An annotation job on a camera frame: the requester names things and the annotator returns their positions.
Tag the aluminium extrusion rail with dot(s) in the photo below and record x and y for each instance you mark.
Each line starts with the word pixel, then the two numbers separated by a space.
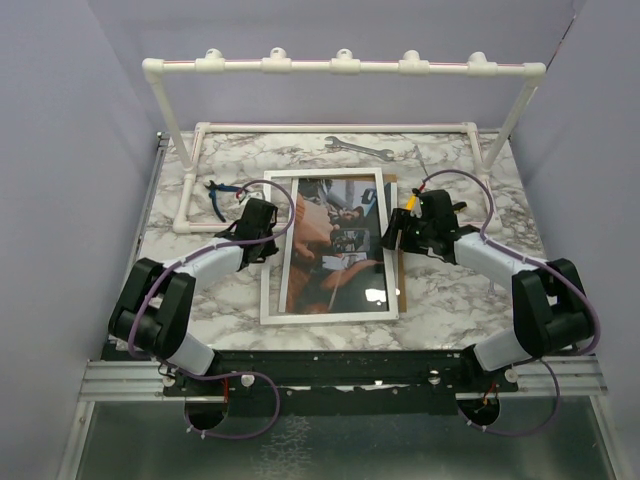
pixel 121 381

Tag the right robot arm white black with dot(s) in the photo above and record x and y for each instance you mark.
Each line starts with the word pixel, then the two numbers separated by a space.
pixel 550 311

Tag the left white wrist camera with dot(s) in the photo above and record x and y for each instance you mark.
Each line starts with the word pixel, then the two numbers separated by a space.
pixel 247 195

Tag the silver open-end wrench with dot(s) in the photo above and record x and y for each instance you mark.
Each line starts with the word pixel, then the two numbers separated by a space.
pixel 333 142

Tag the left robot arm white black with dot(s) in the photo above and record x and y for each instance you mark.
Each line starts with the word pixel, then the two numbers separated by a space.
pixel 153 309

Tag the printed photo with mat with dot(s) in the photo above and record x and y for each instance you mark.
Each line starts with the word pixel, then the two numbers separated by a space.
pixel 334 264

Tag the brown frame backing board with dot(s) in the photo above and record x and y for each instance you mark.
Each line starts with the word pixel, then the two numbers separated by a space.
pixel 391 199

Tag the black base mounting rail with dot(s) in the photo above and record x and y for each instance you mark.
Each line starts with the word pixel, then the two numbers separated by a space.
pixel 339 383

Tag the blue handled pliers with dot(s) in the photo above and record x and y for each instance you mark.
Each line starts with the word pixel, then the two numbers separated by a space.
pixel 215 188

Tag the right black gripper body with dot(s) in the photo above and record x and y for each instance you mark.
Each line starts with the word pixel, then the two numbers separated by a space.
pixel 416 234

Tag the white PVC pipe rack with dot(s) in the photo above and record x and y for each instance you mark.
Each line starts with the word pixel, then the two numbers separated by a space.
pixel 342 64

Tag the yellow black handled screwdriver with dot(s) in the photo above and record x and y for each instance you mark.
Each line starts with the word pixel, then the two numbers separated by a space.
pixel 462 206

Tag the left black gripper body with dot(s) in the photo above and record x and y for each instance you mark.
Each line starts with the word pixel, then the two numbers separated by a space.
pixel 268 248

